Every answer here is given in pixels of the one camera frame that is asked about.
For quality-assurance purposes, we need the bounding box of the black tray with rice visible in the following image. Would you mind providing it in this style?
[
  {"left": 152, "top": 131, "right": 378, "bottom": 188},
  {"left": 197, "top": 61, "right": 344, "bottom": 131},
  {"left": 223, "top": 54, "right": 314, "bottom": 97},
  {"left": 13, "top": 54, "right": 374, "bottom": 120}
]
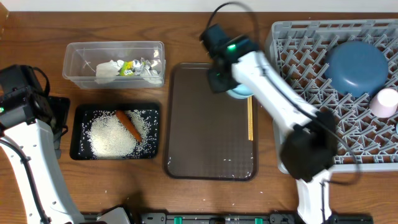
[{"left": 70, "top": 103, "right": 160, "bottom": 161}]

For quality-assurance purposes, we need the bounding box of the dark blue plate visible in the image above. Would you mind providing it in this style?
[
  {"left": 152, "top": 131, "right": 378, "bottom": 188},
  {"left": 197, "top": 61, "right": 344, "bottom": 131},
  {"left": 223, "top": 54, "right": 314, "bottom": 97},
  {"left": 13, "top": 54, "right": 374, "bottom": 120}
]
[{"left": 325, "top": 41, "right": 388, "bottom": 97}]

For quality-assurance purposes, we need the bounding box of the light blue bowl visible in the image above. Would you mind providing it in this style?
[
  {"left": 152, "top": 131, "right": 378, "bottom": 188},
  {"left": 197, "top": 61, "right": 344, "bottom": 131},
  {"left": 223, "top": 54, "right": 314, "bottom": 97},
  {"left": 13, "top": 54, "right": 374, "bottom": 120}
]
[{"left": 226, "top": 84, "right": 253, "bottom": 100}]

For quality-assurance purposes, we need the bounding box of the white napkin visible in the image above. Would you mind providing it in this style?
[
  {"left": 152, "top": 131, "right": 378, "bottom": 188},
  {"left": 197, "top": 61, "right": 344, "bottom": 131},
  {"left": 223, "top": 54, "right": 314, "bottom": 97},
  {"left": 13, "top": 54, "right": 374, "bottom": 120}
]
[{"left": 96, "top": 60, "right": 124, "bottom": 84}]

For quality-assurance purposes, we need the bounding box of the grey dishwasher rack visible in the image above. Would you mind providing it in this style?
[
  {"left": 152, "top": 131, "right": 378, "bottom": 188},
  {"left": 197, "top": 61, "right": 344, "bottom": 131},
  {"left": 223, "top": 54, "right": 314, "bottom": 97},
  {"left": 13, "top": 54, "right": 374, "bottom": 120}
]
[{"left": 266, "top": 19, "right": 397, "bottom": 172}]

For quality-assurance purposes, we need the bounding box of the wooden chopstick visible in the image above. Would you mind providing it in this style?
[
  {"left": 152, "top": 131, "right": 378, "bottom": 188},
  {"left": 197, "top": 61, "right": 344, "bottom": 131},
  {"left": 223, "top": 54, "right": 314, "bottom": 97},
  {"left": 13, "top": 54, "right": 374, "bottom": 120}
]
[
  {"left": 249, "top": 96, "right": 255, "bottom": 141},
  {"left": 246, "top": 96, "right": 252, "bottom": 141}
]

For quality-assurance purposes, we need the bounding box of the dark brown tray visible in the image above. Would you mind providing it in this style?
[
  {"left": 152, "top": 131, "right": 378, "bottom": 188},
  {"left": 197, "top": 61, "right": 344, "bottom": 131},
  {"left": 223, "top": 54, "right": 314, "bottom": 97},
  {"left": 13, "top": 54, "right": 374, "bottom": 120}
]
[{"left": 163, "top": 63, "right": 258, "bottom": 181}]

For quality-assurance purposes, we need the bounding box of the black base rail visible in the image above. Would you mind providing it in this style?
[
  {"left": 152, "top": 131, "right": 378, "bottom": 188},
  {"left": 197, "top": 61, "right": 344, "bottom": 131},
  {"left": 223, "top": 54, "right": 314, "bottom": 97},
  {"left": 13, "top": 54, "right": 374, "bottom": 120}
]
[{"left": 80, "top": 212, "right": 374, "bottom": 224}]

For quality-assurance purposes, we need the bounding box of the yellow green snack wrapper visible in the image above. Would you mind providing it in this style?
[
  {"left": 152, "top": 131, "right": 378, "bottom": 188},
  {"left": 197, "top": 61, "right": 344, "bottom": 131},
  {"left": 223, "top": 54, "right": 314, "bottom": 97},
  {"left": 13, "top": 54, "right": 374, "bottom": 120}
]
[{"left": 119, "top": 61, "right": 134, "bottom": 76}]

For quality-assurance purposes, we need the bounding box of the orange carrot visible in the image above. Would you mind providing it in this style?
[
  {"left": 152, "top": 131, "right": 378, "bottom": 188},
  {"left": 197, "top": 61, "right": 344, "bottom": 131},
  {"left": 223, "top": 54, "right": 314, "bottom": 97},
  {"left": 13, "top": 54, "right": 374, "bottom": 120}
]
[{"left": 115, "top": 110, "right": 142, "bottom": 142}]

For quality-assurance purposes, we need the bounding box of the clear plastic bin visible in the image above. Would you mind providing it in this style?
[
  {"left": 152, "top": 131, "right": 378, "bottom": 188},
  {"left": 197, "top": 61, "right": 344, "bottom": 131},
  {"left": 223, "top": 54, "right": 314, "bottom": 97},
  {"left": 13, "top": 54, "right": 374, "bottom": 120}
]
[{"left": 63, "top": 41, "right": 165, "bottom": 89}]

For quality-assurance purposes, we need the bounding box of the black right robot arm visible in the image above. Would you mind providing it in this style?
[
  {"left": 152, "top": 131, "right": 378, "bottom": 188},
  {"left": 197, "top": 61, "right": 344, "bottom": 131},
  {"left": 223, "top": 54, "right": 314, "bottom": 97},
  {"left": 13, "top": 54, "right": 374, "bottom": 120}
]
[{"left": 200, "top": 24, "right": 337, "bottom": 223}]

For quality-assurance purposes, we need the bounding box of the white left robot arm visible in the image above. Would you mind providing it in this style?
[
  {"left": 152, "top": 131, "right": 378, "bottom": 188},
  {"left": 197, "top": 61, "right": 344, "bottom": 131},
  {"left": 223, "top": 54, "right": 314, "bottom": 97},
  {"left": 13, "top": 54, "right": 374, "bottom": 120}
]
[{"left": 1, "top": 65, "right": 132, "bottom": 224}]

